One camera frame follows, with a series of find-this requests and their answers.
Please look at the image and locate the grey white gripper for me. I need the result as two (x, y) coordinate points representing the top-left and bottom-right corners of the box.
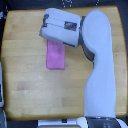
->
(39, 8), (81, 47)

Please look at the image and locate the pink square cloth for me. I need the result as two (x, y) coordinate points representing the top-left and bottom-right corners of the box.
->
(46, 40), (65, 70)

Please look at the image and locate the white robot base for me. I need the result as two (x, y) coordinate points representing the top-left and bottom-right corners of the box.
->
(77, 117), (128, 128)

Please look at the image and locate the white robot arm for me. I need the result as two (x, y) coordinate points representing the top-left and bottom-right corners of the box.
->
(39, 8), (116, 117)

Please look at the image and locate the grey object left edge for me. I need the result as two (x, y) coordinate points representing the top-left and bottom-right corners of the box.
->
(0, 62), (4, 108)

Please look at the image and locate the white box bottom edge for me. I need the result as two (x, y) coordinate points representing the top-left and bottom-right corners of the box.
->
(37, 118), (77, 127)

